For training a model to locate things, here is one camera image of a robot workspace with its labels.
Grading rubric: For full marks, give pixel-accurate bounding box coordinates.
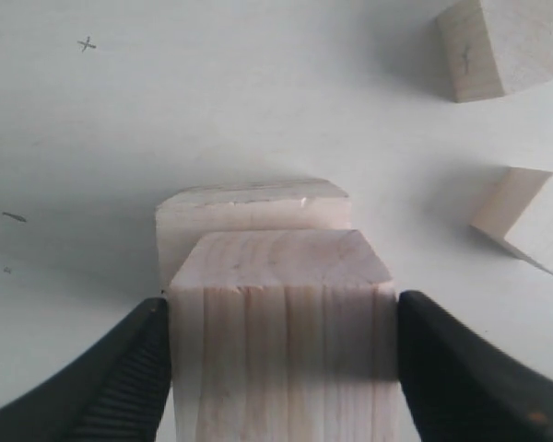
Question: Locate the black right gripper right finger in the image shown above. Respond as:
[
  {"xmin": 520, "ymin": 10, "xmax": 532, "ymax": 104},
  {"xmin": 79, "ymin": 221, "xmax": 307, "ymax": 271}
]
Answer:
[{"xmin": 397, "ymin": 291, "xmax": 553, "ymax": 441}]

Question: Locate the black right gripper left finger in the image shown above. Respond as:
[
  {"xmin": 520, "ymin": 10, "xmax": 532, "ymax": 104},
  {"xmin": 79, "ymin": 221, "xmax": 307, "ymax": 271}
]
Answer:
[{"xmin": 0, "ymin": 297, "xmax": 171, "ymax": 441}]

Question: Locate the second largest wooden cube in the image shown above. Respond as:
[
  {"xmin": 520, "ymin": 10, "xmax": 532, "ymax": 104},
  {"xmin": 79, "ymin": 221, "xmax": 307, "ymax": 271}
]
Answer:
[{"xmin": 168, "ymin": 229, "xmax": 399, "ymax": 441}]

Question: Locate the smallest wooden cube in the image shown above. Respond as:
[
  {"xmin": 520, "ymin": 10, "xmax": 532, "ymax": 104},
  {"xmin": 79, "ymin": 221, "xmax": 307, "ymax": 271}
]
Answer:
[{"xmin": 471, "ymin": 168, "xmax": 553, "ymax": 275}]

